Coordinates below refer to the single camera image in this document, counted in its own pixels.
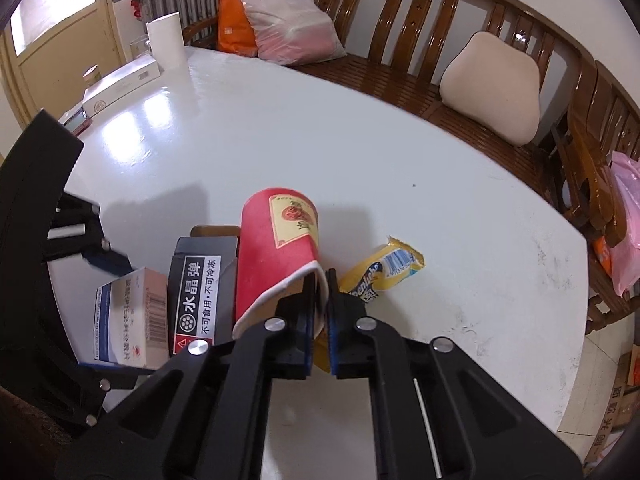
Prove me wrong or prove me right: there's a white paper towel roll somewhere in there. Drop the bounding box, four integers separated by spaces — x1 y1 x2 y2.
146 11 188 72

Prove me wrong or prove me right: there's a yellow balcony door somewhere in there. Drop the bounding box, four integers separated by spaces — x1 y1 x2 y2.
0 0 126 131

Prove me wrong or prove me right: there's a wooden bench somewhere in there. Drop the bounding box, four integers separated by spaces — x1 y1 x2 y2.
182 0 596 211

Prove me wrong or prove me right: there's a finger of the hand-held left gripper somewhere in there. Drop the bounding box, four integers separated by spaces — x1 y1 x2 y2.
75 357 156 428
45 192 133 277

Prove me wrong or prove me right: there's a printed cardboard box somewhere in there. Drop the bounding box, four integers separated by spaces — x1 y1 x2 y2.
582 340 640 466

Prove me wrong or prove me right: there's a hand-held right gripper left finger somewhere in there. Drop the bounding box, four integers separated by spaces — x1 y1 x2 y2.
54 269 325 480

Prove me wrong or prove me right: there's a long white box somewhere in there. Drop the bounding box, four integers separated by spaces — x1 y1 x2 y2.
81 54 162 118

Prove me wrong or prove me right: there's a pink plastic bag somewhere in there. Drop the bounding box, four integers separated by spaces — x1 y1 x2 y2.
607 151 640 298

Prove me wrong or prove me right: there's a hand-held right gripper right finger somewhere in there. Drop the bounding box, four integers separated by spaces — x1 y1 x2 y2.
324 269 585 480

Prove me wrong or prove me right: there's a smartphone with pink case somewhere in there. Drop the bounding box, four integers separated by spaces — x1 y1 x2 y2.
59 105 93 135

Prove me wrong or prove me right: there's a beige cushion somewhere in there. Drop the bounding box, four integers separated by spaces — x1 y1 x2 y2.
439 31 543 148

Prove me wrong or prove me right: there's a black box with white label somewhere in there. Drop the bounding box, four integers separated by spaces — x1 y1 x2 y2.
167 236 241 358

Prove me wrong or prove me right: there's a red paper cup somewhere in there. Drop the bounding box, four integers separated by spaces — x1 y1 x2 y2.
232 187 331 346

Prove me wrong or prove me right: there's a wooden armchair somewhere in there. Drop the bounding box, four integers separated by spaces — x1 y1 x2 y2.
550 60 640 336

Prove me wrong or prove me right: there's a blue white medicine box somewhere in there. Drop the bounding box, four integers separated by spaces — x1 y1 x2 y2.
92 267 171 368

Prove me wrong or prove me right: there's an orange packet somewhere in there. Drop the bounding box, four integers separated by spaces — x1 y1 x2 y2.
594 235 613 276

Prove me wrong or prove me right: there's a yellow snack wrapper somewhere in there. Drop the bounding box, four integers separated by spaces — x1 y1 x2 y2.
312 235 426 373

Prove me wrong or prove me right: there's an orange bag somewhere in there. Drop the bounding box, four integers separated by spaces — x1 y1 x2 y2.
216 0 261 58

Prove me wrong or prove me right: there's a large translucent white plastic bag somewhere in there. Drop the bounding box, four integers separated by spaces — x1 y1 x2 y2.
231 0 347 67

